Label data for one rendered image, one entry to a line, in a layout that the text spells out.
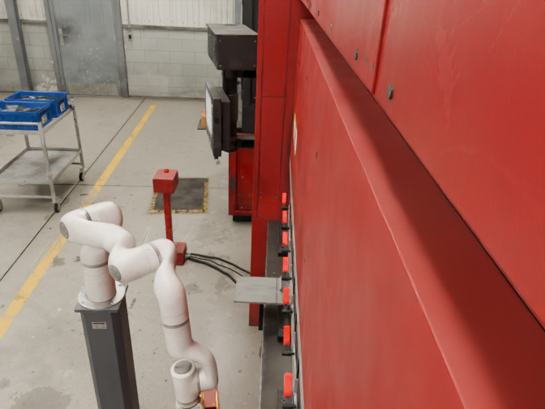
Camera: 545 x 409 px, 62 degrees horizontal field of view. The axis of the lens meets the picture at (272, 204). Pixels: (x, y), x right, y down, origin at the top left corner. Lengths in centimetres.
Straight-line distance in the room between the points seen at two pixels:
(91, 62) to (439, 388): 910
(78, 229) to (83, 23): 757
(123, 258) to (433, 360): 129
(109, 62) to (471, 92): 900
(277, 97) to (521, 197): 239
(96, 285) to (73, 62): 763
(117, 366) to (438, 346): 200
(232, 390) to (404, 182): 253
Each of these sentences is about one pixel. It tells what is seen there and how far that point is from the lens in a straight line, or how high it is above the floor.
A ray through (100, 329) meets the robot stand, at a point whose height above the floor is 89.
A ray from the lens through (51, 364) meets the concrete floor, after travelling 333.
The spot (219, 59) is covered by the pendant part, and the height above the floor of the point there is 181.
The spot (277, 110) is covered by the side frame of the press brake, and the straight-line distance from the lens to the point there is 257.
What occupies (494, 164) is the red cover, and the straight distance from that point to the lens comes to 22.
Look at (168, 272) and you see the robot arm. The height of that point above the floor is 140.
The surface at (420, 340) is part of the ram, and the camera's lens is 35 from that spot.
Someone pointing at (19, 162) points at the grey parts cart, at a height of 33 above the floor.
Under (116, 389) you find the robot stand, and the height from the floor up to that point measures 52.
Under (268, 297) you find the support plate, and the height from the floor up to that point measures 100.
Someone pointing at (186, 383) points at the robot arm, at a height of 102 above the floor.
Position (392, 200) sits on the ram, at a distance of 49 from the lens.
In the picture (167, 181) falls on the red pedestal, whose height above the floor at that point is 78.
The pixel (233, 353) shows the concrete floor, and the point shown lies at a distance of 318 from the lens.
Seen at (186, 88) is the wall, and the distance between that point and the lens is 903.
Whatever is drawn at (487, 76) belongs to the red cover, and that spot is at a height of 223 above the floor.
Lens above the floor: 227
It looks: 27 degrees down
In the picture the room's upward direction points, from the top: 3 degrees clockwise
